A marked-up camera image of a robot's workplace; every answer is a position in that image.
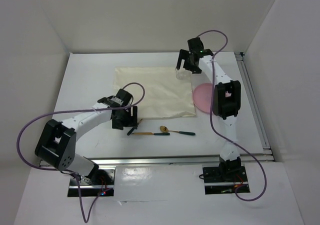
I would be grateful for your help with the aluminium front rail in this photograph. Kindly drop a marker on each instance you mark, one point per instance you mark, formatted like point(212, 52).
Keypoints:
point(265, 157)

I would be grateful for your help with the aluminium right side rail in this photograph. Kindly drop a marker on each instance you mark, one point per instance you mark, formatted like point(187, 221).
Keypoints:
point(239, 56)

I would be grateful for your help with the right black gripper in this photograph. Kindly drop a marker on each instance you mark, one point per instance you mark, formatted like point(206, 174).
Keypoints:
point(184, 54)

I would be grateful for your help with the gold spoon green handle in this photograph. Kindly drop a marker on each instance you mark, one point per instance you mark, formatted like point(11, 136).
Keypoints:
point(164, 129)

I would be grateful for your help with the aluminium rail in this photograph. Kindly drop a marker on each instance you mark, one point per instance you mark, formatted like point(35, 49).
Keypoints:
point(265, 157)
point(239, 56)

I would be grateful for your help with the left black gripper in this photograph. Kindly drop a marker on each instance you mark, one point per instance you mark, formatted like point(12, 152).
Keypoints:
point(131, 121)

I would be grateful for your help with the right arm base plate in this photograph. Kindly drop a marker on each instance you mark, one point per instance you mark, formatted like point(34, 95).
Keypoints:
point(217, 184)

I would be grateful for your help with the gold knife green handle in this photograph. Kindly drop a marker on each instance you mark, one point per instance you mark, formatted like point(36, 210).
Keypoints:
point(151, 133)

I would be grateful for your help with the clear drinking glass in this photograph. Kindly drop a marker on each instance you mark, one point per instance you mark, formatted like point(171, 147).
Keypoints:
point(181, 74)

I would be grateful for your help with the pink plate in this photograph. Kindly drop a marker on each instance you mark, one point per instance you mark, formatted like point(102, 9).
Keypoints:
point(202, 96)

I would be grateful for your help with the gold fork green handle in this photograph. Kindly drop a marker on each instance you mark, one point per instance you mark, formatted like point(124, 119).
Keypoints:
point(134, 128)

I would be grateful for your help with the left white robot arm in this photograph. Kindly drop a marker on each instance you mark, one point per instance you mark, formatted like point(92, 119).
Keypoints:
point(57, 143)

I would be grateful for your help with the cream cloth napkin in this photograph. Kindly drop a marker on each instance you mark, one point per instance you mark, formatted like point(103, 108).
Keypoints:
point(165, 97)

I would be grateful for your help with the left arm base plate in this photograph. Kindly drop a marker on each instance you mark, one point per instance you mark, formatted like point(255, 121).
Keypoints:
point(102, 185)

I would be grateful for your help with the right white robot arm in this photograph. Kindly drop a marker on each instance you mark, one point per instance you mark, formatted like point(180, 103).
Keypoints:
point(225, 103)

